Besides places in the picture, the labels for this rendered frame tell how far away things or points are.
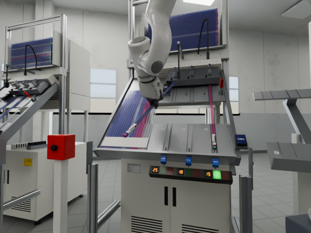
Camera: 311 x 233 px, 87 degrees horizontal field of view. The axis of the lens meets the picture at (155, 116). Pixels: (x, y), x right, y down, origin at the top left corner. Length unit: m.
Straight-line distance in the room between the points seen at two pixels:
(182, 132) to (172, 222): 0.62
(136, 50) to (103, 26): 3.91
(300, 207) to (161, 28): 0.92
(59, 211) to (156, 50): 1.17
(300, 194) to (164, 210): 0.72
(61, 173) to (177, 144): 0.82
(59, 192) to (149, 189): 0.58
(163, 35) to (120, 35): 3.84
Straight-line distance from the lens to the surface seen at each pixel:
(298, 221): 0.41
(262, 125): 5.46
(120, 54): 4.25
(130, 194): 1.26
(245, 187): 0.82
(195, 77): 1.12
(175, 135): 0.84
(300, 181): 0.98
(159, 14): 0.65
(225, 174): 0.75
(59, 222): 1.42
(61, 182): 1.31
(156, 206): 1.23
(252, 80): 5.39
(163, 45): 0.60
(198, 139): 0.82
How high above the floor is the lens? 0.87
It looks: 2 degrees up
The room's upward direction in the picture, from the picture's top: straight up
